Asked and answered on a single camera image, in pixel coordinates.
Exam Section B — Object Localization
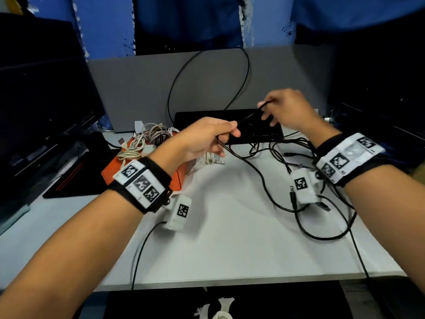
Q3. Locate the tangle of black cables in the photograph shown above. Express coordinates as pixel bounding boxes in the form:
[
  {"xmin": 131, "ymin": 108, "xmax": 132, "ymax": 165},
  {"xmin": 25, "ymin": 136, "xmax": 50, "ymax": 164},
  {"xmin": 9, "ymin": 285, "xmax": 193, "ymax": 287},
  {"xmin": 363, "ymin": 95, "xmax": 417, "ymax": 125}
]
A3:
[{"xmin": 217, "ymin": 131, "xmax": 358, "ymax": 242}]

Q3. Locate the orange box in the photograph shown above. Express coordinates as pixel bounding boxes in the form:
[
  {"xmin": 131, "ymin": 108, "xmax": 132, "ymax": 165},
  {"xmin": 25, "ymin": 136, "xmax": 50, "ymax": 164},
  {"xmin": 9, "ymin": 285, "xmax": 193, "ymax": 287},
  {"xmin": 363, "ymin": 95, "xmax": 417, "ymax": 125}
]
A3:
[{"xmin": 101, "ymin": 136, "xmax": 190, "ymax": 192}]

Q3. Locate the long black cable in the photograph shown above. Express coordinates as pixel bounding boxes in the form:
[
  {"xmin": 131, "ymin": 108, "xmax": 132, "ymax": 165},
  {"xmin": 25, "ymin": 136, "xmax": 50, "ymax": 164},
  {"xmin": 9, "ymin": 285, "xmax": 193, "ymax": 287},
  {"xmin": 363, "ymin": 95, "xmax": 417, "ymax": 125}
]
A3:
[{"xmin": 167, "ymin": 47, "xmax": 273, "ymax": 143}]

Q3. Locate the bundle of white cables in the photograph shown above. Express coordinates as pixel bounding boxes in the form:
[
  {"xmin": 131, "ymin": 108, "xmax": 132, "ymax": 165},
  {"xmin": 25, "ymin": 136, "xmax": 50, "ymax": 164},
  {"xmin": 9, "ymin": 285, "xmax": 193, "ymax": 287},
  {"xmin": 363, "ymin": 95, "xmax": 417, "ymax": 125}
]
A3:
[{"xmin": 117, "ymin": 122, "xmax": 226, "ymax": 175}]

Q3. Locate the person's right forearm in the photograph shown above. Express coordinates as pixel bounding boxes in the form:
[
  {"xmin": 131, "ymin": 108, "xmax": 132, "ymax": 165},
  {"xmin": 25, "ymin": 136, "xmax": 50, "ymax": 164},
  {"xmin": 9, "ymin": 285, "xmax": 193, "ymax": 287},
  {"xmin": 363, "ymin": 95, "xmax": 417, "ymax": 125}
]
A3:
[{"xmin": 344, "ymin": 164, "xmax": 425, "ymax": 296}]

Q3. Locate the large black monitor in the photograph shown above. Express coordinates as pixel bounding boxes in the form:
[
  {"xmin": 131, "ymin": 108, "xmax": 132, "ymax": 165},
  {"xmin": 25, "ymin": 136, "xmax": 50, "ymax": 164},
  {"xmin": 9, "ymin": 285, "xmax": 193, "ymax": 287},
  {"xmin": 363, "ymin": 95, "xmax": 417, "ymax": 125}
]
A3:
[{"xmin": 0, "ymin": 12, "xmax": 106, "ymax": 210}]

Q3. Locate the black wristband with markers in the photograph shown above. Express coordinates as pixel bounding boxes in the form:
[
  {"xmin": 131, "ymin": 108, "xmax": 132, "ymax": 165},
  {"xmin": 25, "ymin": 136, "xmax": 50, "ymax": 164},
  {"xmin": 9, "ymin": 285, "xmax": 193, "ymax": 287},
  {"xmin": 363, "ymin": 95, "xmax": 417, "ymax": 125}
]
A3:
[
  {"xmin": 313, "ymin": 132, "xmax": 400, "ymax": 188},
  {"xmin": 107, "ymin": 157, "xmax": 173, "ymax": 215}
]

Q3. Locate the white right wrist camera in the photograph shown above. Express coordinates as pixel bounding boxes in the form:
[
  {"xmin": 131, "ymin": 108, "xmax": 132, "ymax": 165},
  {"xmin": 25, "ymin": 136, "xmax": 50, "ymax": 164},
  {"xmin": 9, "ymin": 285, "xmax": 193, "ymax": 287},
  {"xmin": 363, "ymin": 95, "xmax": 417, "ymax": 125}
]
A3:
[{"xmin": 289, "ymin": 167, "xmax": 323, "ymax": 205}]

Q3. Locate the grey partition panel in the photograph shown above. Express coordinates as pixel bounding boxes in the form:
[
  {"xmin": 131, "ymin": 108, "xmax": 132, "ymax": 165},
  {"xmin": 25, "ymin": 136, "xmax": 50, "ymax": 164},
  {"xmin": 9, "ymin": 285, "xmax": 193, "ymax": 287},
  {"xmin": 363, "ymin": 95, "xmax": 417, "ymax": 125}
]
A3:
[{"xmin": 87, "ymin": 44, "xmax": 336, "ymax": 133}]

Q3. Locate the black right camera cable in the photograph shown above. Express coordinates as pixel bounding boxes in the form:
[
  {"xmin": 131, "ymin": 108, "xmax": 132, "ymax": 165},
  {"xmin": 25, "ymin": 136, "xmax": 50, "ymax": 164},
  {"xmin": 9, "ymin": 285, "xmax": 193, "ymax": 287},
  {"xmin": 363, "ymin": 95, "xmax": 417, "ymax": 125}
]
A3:
[{"xmin": 317, "ymin": 195, "xmax": 372, "ymax": 279}]

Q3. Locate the black left wristband with markers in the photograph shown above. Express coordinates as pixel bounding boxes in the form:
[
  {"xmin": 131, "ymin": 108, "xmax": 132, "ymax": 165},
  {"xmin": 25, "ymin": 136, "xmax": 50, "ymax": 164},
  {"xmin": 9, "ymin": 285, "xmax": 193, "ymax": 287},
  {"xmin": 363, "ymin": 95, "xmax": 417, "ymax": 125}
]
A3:
[{"xmin": 107, "ymin": 157, "xmax": 173, "ymax": 215}]

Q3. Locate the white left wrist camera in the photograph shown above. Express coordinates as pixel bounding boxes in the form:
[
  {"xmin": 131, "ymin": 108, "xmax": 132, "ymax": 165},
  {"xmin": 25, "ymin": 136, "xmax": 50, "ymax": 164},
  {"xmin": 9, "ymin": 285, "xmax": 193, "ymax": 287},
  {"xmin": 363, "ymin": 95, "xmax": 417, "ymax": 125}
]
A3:
[{"xmin": 164, "ymin": 194, "xmax": 193, "ymax": 232}]

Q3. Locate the person's right hand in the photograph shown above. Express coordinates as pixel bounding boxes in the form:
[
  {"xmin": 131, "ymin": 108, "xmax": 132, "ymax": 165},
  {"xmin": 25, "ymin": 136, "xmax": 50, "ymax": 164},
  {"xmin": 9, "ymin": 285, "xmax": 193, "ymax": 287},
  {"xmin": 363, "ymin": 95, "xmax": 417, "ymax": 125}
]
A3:
[{"xmin": 257, "ymin": 88, "xmax": 342, "ymax": 148}]

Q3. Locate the black right wristband with markers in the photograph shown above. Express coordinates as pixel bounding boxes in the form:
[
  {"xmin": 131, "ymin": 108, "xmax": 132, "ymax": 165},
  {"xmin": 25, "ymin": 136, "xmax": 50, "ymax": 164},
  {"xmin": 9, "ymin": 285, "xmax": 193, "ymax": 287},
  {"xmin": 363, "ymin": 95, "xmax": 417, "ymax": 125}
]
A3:
[{"xmin": 313, "ymin": 132, "xmax": 400, "ymax": 188}]

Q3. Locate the person's black printed shirt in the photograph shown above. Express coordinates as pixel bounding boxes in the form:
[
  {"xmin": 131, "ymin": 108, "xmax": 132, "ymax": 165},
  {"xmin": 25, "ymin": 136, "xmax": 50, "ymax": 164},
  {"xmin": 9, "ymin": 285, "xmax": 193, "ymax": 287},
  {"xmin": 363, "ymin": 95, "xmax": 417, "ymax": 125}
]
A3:
[{"xmin": 102, "ymin": 280, "xmax": 353, "ymax": 319}]

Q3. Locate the black flat box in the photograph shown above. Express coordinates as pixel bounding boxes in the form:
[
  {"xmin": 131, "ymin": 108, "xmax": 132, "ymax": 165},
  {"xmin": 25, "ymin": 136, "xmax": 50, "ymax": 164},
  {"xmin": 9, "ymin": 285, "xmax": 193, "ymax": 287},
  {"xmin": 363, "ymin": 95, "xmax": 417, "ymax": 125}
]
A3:
[{"xmin": 173, "ymin": 108, "xmax": 285, "ymax": 145}]

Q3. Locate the black pad with orange stripe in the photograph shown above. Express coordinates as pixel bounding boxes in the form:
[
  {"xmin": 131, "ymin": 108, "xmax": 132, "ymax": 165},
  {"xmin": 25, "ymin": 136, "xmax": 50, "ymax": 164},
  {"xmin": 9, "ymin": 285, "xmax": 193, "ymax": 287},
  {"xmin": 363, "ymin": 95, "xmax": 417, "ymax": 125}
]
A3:
[{"xmin": 42, "ymin": 132, "xmax": 117, "ymax": 200}]

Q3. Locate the person's left forearm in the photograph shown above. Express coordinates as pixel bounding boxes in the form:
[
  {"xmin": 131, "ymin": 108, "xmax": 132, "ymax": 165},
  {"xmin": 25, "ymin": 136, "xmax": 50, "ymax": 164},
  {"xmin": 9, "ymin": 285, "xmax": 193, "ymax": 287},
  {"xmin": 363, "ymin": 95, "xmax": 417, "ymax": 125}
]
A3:
[{"xmin": 0, "ymin": 189, "xmax": 156, "ymax": 319}]

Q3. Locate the person's left hand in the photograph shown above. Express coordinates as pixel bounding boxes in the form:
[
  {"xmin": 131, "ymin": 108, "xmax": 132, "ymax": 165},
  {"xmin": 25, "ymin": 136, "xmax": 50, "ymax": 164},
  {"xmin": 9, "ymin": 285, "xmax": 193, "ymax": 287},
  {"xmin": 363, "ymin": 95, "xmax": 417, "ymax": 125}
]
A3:
[{"xmin": 149, "ymin": 117, "xmax": 241, "ymax": 177}]

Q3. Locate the black camera cable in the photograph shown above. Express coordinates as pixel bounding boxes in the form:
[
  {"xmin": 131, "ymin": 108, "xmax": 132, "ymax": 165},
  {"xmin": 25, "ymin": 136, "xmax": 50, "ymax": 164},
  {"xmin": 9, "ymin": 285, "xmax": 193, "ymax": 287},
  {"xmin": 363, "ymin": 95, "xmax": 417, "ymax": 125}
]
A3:
[
  {"xmin": 317, "ymin": 195, "xmax": 372, "ymax": 279},
  {"xmin": 131, "ymin": 221, "xmax": 167, "ymax": 292}
]

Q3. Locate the black left camera cable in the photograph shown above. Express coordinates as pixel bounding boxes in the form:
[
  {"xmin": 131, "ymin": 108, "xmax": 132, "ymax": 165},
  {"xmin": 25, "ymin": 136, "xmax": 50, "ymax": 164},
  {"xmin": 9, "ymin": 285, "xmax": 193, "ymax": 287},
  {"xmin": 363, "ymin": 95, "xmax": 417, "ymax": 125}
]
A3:
[{"xmin": 131, "ymin": 221, "xmax": 167, "ymax": 292}]

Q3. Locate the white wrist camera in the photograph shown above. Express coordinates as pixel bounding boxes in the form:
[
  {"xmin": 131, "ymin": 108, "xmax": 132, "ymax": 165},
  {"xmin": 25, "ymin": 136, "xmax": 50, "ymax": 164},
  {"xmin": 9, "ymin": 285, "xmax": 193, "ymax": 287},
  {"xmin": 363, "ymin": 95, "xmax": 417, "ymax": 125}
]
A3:
[
  {"xmin": 164, "ymin": 194, "xmax": 193, "ymax": 232},
  {"xmin": 289, "ymin": 167, "xmax": 323, "ymax": 205}
]

